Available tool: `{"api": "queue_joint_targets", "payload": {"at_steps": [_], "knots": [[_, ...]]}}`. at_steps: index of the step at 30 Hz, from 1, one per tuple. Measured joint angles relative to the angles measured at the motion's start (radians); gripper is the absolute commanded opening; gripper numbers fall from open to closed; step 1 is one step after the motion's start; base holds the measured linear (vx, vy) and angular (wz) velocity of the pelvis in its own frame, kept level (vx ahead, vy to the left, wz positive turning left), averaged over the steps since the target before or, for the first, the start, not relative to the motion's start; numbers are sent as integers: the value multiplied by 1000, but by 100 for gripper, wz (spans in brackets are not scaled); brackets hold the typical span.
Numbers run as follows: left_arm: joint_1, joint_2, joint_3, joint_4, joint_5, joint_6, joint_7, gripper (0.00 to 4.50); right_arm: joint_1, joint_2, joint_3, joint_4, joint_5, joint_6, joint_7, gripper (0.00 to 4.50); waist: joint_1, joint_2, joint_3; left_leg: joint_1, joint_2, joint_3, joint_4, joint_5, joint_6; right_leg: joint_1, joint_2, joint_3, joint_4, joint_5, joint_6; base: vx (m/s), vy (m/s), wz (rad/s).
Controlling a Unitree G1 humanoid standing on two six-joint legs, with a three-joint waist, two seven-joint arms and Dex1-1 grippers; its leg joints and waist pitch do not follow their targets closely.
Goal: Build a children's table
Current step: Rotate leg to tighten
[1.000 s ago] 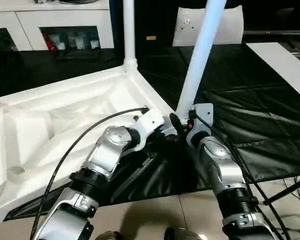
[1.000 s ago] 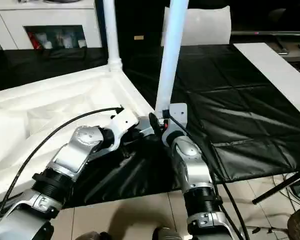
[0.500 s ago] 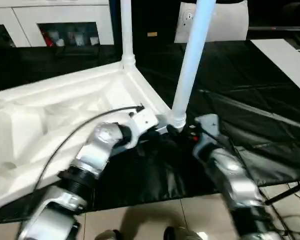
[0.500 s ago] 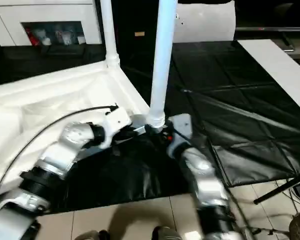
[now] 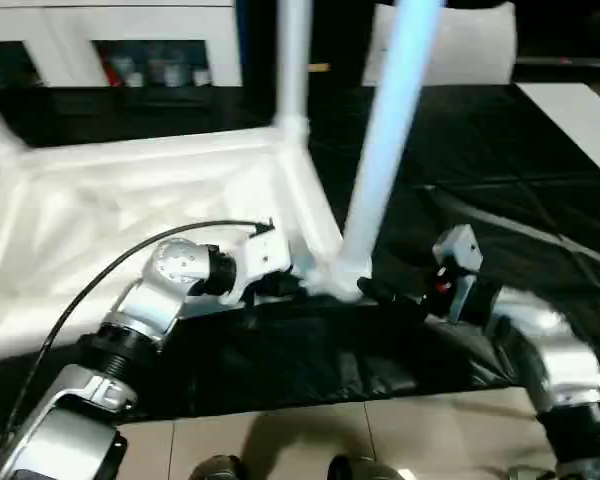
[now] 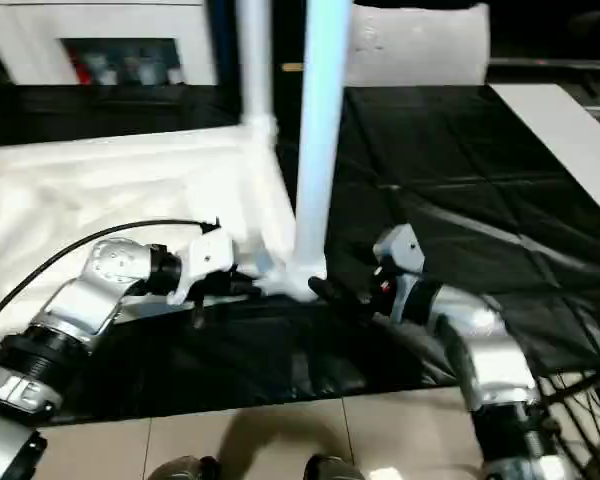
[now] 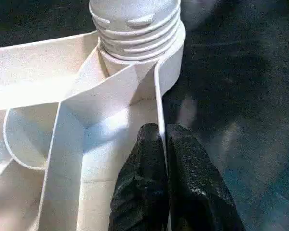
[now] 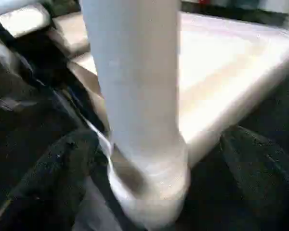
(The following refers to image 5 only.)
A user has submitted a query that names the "white cabinet with glass doors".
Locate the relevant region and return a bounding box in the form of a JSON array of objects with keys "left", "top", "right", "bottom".
[{"left": 0, "top": 0, "right": 246, "bottom": 89}]

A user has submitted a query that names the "black cabinet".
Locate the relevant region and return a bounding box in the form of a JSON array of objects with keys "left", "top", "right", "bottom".
[{"left": 239, "top": 0, "right": 376, "bottom": 89}]

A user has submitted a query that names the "white flat panel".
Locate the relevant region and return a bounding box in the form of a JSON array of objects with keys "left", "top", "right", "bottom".
[{"left": 517, "top": 82, "right": 600, "bottom": 191}]

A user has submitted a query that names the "white plastic table leg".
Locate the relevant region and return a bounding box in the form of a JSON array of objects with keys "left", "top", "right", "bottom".
[
  {"left": 272, "top": 0, "right": 312, "bottom": 146},
  {"left": 0, "top": 84, "right": 31, "bottom": 174},
  {"left": 329, "top": 0, "right": 444, "bottom": 304}
]

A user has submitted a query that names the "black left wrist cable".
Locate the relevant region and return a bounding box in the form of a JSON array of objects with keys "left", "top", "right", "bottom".
[{"left": 0, "top": 219, "right": 276, "bottom": 436}]

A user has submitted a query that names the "black bar with red mark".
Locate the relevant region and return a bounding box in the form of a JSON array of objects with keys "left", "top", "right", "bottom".
[{"left": 514, "top": 55, "right": 600, "bottom": 69}]

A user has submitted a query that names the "dark robot foot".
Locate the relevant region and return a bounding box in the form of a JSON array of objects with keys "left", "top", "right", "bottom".
[
  {"left": 327, "top": 453, "right": 406, "bottom": 480},
  {"left": 189, "top": 453, "right": 244, "bottom": 480}
]

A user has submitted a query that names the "dark right robot foot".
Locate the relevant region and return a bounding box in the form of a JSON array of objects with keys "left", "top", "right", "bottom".
[{"left": 327, "top": 453, "right": 406, "bottom": 480}]

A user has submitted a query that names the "white plastic table top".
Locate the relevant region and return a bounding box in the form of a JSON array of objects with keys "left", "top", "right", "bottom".
[{"left": 0, "top": 127, "right": 374, "bottom": 364}]

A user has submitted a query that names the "dark left robot foot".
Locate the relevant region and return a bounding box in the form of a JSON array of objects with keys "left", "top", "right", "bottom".
[{"left": 189, "top": 453, "right": 244, "bottom": 480}]

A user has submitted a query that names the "black work mat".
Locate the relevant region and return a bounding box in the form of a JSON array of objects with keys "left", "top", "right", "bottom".
[{"left": 0, "top": 82, "right": 600, "bottom": 434}]

